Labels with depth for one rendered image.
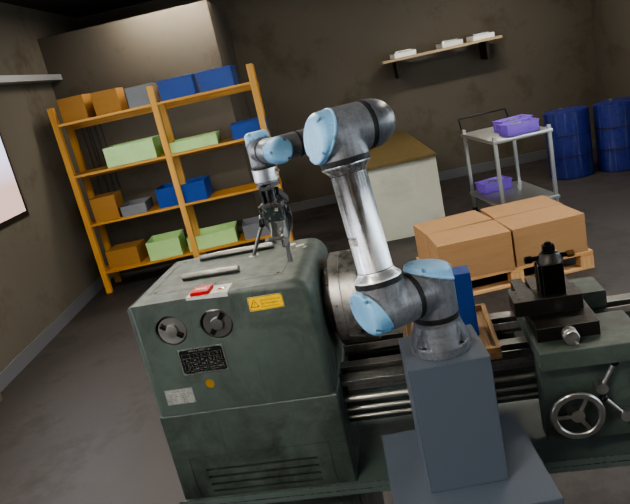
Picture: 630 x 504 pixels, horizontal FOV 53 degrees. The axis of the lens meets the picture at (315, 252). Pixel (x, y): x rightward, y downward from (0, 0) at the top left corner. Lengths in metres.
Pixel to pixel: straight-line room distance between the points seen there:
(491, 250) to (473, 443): 3.19
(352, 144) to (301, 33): 7.34
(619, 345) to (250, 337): 1.07
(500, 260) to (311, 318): 3.05
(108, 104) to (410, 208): 3.25
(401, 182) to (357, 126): 5.01
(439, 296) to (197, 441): 1.04
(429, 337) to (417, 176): 4.94
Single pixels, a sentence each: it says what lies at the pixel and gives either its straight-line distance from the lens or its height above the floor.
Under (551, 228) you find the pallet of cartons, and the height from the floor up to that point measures 0.37.
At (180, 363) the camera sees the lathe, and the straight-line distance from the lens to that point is 2.07.
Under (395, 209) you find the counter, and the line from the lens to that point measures 6.48.
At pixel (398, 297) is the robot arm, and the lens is 1.47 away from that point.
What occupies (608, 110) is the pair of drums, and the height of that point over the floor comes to 0.71.
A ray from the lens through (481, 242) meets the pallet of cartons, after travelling 4.74.
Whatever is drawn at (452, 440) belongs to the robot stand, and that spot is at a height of 0.89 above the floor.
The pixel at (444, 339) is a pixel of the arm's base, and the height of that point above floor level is 1.15.
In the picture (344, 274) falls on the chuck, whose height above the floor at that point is 1.20.
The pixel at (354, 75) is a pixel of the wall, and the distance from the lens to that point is 8.73.
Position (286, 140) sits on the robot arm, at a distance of 1.78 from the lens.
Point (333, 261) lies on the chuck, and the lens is 2.06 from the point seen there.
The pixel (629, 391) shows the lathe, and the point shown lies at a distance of 2.11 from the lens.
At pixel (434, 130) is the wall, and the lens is 8.90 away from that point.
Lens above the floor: 1.83
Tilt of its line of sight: 16 degrees down
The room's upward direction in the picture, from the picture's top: 13 degrees counter-clockwise
